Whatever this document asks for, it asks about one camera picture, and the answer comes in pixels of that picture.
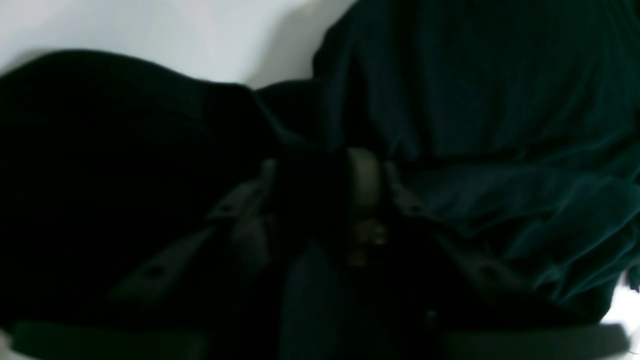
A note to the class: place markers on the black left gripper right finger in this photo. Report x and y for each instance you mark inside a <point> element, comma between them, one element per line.
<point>456,301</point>

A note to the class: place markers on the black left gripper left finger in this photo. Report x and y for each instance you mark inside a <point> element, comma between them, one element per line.
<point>234,227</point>

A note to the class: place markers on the black t-shirt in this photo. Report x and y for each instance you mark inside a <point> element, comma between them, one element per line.
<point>515,122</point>

